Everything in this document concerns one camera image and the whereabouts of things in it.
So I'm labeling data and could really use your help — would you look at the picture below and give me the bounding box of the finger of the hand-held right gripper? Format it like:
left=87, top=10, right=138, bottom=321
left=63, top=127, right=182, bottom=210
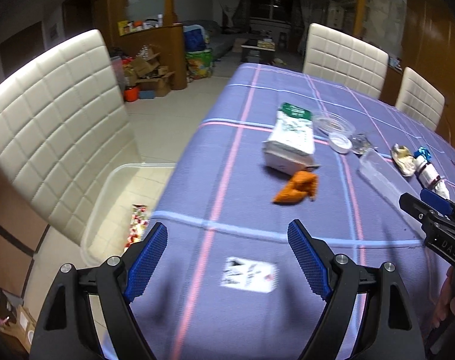
left=399, top=193, right=438, bottom=229
left=420, top=188, right=455, bottom=216

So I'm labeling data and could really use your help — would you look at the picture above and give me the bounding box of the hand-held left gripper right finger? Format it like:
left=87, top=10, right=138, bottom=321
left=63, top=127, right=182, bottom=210
left=288, top=220, right=427, bottom=360

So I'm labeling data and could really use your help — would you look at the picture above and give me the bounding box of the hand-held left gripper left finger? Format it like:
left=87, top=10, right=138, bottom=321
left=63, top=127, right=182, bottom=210
left=29, top=222, right=168, bottom=360

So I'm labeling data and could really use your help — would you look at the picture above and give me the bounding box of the brown bottle white label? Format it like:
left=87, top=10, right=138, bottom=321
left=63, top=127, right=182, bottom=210
left=415, top=155, right=451, bottom=199

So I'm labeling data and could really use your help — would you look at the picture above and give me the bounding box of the white tissue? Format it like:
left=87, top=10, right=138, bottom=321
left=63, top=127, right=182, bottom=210
left=390, top=143, right=417, bottom=177

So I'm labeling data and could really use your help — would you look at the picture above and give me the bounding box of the clear plastic tray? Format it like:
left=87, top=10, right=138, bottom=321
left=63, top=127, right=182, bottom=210
left=358, top=148, right=412, bottom=203

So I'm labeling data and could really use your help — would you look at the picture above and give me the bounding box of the clear plastic bin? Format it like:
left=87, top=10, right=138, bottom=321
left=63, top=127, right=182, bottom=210
left=80, top=162, right=177, bottom=271

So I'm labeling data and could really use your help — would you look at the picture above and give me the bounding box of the white round lid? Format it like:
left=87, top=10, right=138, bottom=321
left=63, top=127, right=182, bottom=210
left=328, top=132, right=353, bottom=154

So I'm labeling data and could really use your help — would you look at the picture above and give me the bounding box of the clear plastic bowl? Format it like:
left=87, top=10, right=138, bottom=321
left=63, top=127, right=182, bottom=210
left=312, top=112, right=356, bottom=137

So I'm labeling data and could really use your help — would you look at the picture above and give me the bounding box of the white and green carton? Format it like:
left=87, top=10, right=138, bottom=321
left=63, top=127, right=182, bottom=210
left=261, top=102, right=318, bottom=175

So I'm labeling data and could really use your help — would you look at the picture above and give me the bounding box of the person's right hand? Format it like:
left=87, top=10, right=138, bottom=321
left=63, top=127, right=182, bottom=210
left=434, top=270, right=455, bottom=331

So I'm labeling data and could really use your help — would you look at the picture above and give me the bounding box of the red checkered snack wrapper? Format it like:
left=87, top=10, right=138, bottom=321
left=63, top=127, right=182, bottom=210
left=122, top=203, right=149, bottom=248

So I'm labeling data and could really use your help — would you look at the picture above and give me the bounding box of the white printed card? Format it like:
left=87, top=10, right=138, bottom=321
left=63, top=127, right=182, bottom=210
left=220, top=257, right=279, bottom=293

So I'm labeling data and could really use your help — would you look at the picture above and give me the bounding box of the crumpled clear plastic wrap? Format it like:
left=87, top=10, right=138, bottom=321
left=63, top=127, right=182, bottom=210
left=349, top=133, right=376, bottom=156

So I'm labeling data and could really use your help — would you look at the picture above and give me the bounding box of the purple plaid tablecloth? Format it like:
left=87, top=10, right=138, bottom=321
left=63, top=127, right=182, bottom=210
left=100, top=62, right=455, bottom=360

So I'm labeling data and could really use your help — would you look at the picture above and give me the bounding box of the flat cardboard box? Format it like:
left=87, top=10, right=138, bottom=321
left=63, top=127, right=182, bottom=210
left=0, top=304, right=37, bottom=351

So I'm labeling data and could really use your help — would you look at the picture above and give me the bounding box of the large white quilted chair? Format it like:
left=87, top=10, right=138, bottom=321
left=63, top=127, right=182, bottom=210
left=0, top=29, right=176, bottom=259

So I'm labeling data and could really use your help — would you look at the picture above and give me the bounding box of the pile of cardboard boxes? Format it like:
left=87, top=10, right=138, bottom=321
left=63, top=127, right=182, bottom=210
left=120, top=45, right=176, bottom=98

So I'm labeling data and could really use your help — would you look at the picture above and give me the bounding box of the green colourful bag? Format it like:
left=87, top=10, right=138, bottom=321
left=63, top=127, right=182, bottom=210
left=185, top=50, right=214, bottom=80

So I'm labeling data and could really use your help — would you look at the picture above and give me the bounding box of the dark coffee table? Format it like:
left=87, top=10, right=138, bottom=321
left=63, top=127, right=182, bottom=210
left=240, top=37, right=279, bottom=64

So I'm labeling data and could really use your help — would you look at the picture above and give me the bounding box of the wooden divider cabinet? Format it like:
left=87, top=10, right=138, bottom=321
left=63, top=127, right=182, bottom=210
left=111, top=24, right=187, bottom=91

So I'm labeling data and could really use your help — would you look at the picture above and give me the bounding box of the blue cooler box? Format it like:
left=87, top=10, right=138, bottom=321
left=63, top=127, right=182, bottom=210
left=183, top=26, right=209, bottom=52

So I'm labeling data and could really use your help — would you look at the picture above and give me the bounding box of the grey sofa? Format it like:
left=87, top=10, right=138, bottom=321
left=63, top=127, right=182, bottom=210
left=205, top=20, right=236, bottom=61

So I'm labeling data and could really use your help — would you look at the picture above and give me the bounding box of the row of small containers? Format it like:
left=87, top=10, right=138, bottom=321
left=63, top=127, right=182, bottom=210
left=117, top=14, right=164, bottom=34

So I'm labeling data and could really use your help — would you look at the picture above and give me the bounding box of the dark window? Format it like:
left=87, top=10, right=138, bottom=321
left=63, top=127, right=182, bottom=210
left=246, top=0, right=301, bottom=19

